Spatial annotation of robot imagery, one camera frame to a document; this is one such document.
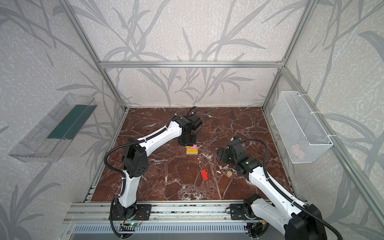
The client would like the red block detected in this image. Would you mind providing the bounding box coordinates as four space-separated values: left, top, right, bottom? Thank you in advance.
201 169 209 181

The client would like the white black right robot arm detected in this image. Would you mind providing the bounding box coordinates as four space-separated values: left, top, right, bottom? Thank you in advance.
217 137 343 240

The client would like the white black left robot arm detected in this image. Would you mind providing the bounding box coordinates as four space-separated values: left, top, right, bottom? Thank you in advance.
103 106 203 223

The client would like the pink item in basket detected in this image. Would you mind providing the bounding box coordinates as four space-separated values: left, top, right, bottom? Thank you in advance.
291 144 305 160

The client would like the white wire mesh basket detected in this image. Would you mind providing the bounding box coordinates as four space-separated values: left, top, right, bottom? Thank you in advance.
271 91 333 164

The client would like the aluminium frame horizontal bar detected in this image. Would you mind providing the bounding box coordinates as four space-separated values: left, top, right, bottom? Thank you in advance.
99 61 283 69

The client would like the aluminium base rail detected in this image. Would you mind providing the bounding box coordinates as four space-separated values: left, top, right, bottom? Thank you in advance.
63 199 300 224

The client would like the clear plastic wall bin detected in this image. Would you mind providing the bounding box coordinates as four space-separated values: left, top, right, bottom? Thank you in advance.
9 94 98 163

